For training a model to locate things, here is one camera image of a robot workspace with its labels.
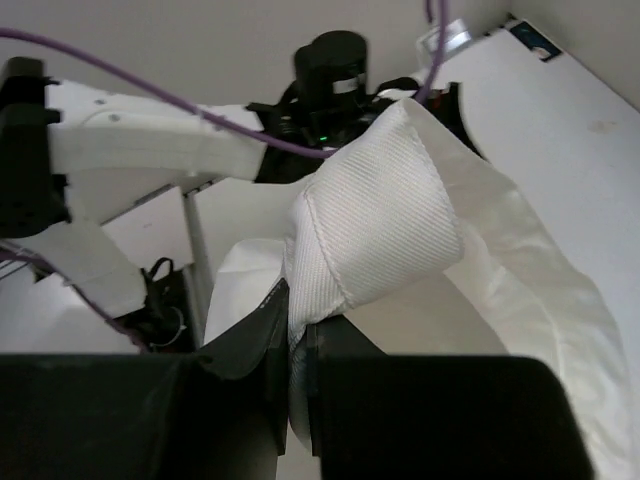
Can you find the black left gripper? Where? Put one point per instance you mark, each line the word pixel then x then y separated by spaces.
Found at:
pixel 328 106

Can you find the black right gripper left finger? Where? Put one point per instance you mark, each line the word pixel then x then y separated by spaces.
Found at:
pixel 217 413

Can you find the white skirt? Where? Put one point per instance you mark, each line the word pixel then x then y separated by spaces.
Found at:
pixel 407 230

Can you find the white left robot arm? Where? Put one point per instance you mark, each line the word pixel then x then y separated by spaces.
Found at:
pixel 73 156

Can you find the left corner label sticker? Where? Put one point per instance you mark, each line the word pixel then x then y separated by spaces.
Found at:
pixel 535 41

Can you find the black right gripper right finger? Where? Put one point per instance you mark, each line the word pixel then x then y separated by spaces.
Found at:
pixel 375 415

